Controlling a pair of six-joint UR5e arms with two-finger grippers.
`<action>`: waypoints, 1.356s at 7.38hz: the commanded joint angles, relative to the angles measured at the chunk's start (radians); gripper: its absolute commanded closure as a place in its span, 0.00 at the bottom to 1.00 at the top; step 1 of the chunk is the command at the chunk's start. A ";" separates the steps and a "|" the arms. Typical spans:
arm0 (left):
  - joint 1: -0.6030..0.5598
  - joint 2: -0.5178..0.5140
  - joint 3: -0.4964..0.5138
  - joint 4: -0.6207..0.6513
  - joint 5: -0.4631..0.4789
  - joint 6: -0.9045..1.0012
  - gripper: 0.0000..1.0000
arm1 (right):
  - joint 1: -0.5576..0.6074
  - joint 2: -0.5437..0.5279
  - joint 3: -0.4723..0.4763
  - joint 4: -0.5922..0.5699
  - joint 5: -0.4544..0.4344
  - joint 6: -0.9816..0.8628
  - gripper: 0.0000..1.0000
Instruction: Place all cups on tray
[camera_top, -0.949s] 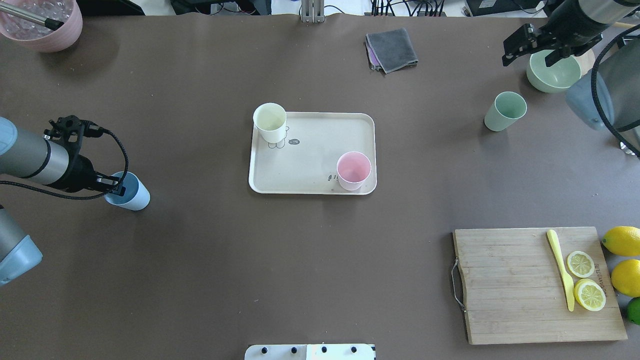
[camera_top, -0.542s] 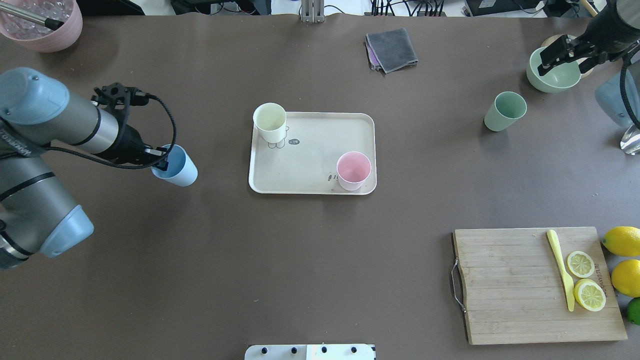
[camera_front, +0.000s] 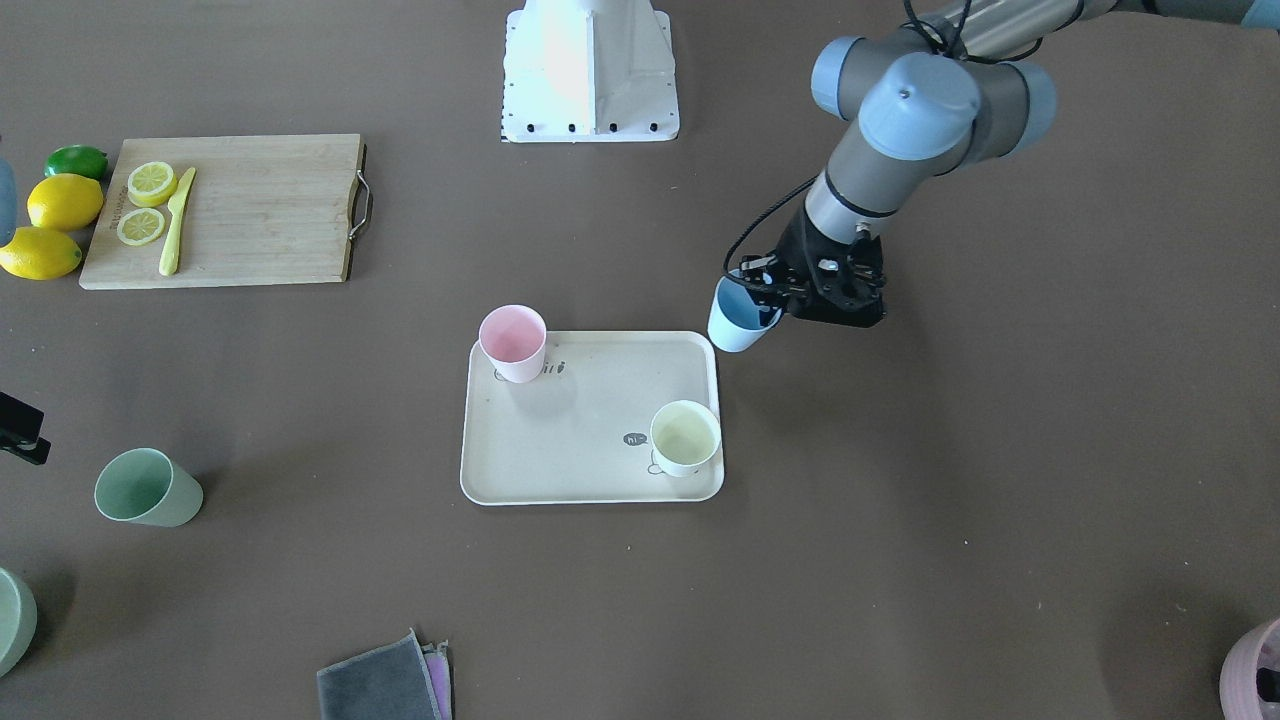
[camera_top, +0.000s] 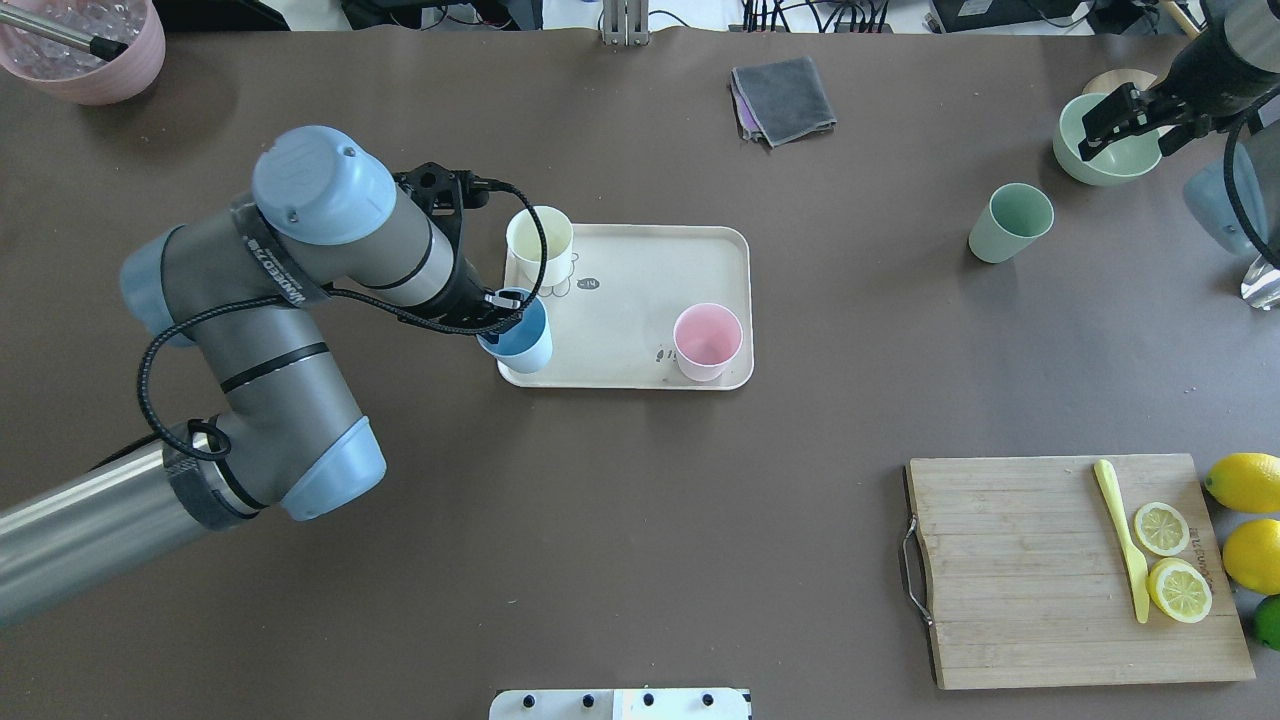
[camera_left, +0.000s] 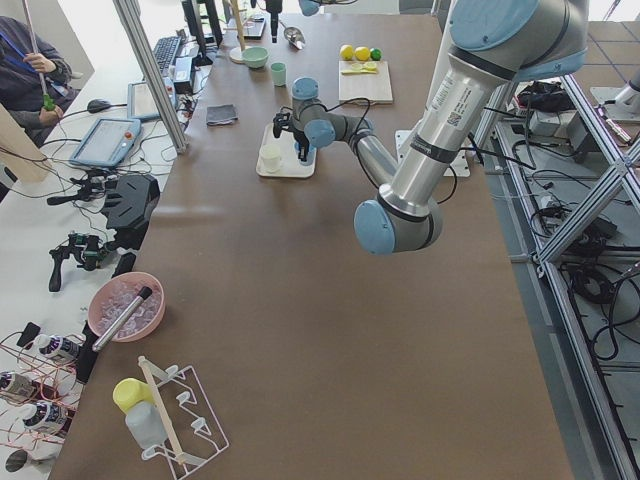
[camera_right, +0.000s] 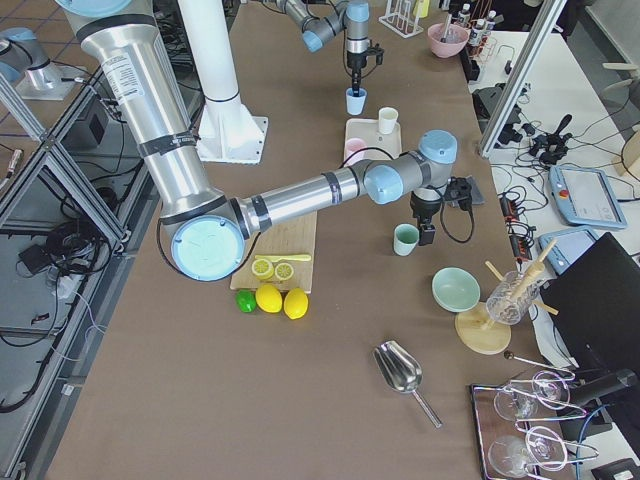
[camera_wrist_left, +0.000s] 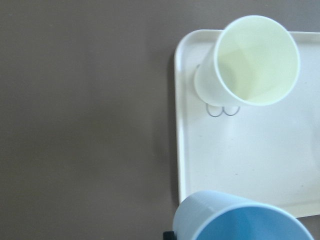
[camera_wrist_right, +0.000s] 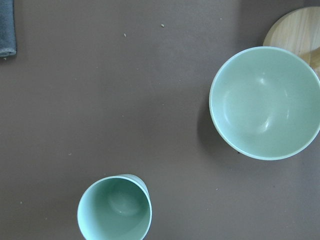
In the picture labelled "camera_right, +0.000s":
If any lemon half right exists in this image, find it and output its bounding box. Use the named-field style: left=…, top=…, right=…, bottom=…
left=274, top=262, right=295, bottom=281

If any grey folded cloth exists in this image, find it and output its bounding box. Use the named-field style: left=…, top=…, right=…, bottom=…
left=465, top=175, right=485, bottom=206

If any cream plastic tray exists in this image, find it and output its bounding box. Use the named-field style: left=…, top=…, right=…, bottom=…
left=343, top=118, right=403, bottom=159

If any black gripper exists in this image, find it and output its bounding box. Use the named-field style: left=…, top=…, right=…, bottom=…
left=346, top=43, right=384, bottom=96
left=410, top=177, right=473, bottom=246

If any wine glass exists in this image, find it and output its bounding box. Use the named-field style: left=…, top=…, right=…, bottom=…
left=488, top=426, right=568, bottom=479
left=494, top=370, right=570, bottom=421

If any pink mixing bowl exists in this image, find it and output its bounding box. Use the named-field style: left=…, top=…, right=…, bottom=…
left=427, top=23, right=470, bottom=58

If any blue cup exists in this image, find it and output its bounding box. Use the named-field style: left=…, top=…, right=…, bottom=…
left=345, top=88, right=368, bottom=116

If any wine glass upper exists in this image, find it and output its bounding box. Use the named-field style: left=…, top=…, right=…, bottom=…
left=494, top=370, right=570, bottom=421

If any yellow lemon near board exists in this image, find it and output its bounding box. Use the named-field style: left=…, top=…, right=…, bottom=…
left=255, top=284, right=283, bottom=313

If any wooden cutting board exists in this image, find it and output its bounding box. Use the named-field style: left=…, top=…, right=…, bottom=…
left=230, top=213, right=317, bottom=294

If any green bowl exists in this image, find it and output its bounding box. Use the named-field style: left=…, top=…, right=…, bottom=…
left=432, top=267, right=480, bottom=313

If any black monitor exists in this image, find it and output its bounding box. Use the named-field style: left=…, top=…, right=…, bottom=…
left=541, top=233, right=639, bottom=373

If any clear glass tumbler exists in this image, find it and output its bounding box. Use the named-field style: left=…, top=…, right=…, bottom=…
left=486, top=271, right=541, bottom=325

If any aluminium frame post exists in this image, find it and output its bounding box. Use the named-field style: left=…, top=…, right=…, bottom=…
left=478, top=0, right=566, bottom=159

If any pink cup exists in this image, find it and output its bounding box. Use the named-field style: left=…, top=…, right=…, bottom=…
left=344, top=137, right=367, bottom=165

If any wine glass lower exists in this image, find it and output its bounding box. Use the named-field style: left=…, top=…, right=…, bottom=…
left=488, top=426, right=568, bottom=479

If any white wire rack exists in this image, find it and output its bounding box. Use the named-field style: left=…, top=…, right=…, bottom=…
left=378, top=0, right=430, bottom=38

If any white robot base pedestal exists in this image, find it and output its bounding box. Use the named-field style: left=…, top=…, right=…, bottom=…
left=178, top=0, right=268, bottom=164

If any steel metal scoop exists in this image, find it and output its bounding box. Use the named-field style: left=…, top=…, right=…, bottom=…
left=374, top=340, right=443, bottom=428

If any green cup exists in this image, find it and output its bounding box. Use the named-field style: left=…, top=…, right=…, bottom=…
left=393, top=223, right=419, bottom=256

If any wooden mug tree stand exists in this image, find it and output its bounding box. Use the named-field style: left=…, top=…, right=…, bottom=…
left=455, top=240, right=559, bottom=355

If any green lime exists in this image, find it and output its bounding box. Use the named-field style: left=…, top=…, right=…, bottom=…
left=235, top=290, right=257, bottom=313

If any cream white cup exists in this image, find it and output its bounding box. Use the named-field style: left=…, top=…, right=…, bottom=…
left=378, top=107, right=399, bottom=135

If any yellow plastic knife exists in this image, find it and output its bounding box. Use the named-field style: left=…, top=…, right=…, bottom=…
left=254, top=254, right=312, bottom=262

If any teach pendant tablet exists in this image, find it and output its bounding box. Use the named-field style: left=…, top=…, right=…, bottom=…
left=549, top=165, right=627, bottom=230

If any mirrored glass tray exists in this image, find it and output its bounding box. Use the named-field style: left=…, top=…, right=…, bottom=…
left=468, top=382, right=546, bottom=480

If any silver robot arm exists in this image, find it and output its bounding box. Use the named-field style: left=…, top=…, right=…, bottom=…
left=260, top=0, right=384, bottom=98
left=63, top=1, right=472, bottom=281

